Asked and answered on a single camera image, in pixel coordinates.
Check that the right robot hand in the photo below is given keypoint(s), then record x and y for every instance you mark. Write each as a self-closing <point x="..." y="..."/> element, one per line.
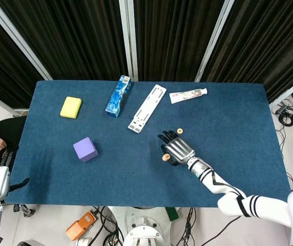
<point x="179" y="150"/>

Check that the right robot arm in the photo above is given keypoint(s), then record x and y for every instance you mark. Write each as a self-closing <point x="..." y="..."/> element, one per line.
<point x="228" y="202"/>

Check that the metal table foot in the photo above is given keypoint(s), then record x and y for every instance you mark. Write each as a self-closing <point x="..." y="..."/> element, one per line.
<point x="26" y="210"/>

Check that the blue table cloth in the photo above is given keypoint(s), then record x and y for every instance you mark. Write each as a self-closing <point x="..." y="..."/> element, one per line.
<point x="136" y="179"/>

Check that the person black clothing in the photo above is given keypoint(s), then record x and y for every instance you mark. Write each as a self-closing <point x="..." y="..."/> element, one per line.
<point x="10" y="130"/>

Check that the white toothpaste tube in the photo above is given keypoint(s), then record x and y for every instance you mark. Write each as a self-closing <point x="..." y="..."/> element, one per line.
<point x="185" y="95"/>

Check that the dark green block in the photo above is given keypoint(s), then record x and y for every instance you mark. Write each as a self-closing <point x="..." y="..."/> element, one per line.
<point x="172" y="214"/>

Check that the grey metal object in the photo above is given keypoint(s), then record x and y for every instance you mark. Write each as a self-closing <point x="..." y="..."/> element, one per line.
<point x="30" y="243"/>

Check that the blue toothpaste box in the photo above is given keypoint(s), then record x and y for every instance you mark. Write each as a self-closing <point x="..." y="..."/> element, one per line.
<point x="118" y="97"/>

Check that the white robot torso base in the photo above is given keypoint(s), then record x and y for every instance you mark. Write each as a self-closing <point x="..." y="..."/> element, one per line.
<point x="142" y="225"/>

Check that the purple foam cube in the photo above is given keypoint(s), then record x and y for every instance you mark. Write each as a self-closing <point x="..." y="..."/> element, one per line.
<point x="85" y="150"/>

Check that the orange handheld device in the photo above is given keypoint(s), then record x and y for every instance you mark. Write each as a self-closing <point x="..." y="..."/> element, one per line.
<point x="81" y="225"/>

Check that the yellow sponge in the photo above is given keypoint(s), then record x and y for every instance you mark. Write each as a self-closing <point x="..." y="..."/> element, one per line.
<point x="71" y="107"/>

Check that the white cylinder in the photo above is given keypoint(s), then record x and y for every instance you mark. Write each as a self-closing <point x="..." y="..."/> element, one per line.
<point x="85" y="241"/>

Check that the black pleated curtain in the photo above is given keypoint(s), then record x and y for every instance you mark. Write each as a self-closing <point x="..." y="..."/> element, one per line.
<point x="5" y="74"/>
<point x="174" y="38"/>
<point x="69" y="38"/>
<point x="264" y="41"/>

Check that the white plastic bracket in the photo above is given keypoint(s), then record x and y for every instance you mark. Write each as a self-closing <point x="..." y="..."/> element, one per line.
<point x="147" y="107"/>

